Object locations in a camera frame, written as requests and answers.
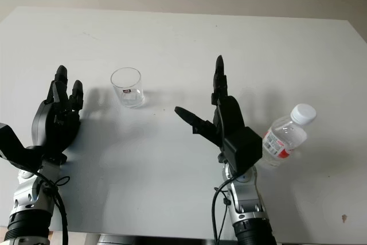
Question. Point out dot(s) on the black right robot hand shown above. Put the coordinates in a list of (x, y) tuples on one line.
[(229, 118)]

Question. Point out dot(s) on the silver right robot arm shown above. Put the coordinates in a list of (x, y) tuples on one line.
[(249, 207)]

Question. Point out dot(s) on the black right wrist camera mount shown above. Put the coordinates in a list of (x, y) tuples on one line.
[(243, 150)]

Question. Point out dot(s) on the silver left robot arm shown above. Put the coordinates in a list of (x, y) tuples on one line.
[(31, 199)]

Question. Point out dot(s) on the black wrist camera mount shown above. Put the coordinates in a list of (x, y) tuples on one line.
[(243, 150), (13, 147)]

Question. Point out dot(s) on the black robot torso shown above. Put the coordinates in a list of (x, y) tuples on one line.
[(120, 240)]

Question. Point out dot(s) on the clear plastic water bottle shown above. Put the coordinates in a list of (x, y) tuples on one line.
[(282, 139)]

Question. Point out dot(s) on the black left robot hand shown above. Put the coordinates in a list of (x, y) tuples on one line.
[(56, 124)]

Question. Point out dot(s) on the clear glass cup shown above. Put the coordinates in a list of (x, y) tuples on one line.
[(129, 90)]

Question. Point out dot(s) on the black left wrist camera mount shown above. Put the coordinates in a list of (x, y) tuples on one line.
[(13, 147)]

